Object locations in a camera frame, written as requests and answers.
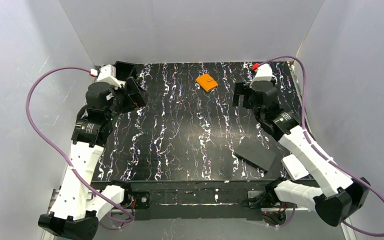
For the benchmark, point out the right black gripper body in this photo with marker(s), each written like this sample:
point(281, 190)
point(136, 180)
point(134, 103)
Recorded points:
point(245, 96)

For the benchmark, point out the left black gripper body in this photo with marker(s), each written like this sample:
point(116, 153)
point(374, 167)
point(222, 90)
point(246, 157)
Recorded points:
point(129, 91)

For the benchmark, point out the black box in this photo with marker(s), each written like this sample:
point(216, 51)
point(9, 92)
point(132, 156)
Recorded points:
point(124, 70)

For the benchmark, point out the orange card holder wallet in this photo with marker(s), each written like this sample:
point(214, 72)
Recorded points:
point(206, 82)

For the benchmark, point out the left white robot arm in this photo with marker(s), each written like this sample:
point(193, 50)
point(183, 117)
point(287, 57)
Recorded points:
point(73, 216)

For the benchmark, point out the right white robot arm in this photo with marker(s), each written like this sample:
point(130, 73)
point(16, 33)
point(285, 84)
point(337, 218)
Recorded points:
point(337, 196)

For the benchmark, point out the black flat slab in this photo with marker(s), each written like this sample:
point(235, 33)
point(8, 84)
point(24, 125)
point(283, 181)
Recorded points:
point(255, 153)

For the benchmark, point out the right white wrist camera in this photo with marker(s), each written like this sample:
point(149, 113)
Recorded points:
point(262, 73)

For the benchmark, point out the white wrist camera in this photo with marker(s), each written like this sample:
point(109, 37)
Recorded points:
point(107, 74)
point(262, 73)

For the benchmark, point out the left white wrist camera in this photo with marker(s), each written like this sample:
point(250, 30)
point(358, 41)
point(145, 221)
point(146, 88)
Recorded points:
point(107, 74)

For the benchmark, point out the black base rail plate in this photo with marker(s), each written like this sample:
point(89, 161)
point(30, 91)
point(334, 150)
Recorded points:
point(208, 199)

